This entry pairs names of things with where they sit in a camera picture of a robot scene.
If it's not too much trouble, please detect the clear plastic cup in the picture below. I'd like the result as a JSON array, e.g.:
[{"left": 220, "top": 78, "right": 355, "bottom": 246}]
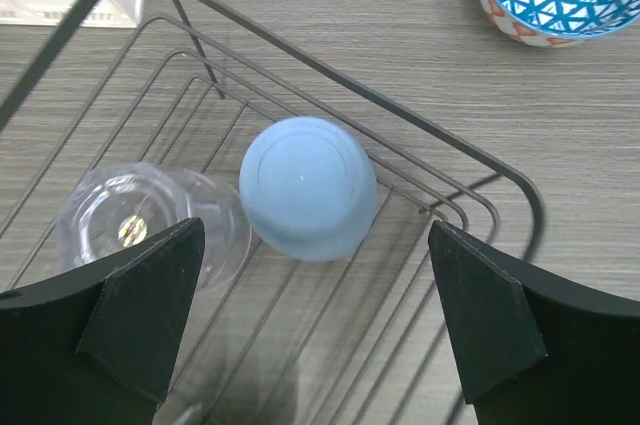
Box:
[{"left": 55, "top": 162, "right": 252, "bottom": 289}]

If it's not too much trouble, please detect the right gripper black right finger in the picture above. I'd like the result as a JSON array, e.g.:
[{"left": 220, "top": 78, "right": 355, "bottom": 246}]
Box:
[{"left": 428, "top": 221, "right": 639, "bottom": 424}]

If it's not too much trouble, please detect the light blue plastic cup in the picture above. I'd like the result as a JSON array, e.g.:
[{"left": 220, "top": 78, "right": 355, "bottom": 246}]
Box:
[{"left": 239, "top": 116, "right": 378, "bottom": 262}]

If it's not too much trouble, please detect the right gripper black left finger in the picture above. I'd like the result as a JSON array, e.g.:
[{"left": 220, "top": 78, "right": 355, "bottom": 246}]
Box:
[{"left": 1, "top": 218, "right": 205, "bottom": 424}]

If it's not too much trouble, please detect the black wire dish rack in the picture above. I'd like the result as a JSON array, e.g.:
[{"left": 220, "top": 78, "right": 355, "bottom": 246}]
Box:
[{"left": 1, "top": 0, "right": 544, "bottom": 424}]

